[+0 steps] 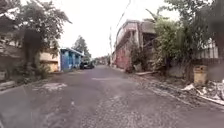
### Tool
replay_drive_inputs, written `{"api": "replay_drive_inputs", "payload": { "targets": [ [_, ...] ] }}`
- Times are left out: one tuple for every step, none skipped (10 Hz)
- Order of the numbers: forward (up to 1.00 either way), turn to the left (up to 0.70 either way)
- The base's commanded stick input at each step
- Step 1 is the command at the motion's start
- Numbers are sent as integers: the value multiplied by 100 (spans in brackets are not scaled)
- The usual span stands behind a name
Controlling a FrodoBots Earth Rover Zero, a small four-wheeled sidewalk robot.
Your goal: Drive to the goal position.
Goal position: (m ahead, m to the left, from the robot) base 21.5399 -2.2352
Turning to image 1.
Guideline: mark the dark car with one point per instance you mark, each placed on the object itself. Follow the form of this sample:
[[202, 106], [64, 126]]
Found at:
[[87, 64]]

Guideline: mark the red brick building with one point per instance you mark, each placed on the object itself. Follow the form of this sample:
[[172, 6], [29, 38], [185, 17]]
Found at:
[[128, 41]]

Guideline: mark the distant tree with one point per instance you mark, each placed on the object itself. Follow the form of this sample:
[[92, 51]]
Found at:
[[81, 46]]

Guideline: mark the grey asphalt road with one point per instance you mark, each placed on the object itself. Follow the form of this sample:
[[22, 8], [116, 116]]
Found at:
[[100, 100]]

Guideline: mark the blue building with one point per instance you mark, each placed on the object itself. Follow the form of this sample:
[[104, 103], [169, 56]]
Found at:
[[69, 59]]

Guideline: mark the green bushes and trees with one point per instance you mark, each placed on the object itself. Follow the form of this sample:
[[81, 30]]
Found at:
[[176, 33]]

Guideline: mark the rubble strip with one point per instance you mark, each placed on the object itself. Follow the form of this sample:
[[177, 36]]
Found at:
[[186, 88]]

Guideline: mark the large leafy tree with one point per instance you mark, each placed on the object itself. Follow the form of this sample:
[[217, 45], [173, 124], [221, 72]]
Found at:
[[33, 30]]

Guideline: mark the yellow bin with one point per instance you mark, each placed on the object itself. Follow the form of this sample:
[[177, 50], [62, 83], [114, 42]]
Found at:
[[200, 74]]

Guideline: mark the white fence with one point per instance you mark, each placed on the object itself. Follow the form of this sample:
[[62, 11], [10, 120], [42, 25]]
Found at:
[[208, 52]]

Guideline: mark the cream low wall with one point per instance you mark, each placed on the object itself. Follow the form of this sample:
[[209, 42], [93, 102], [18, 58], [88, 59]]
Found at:
[[50, 61]]

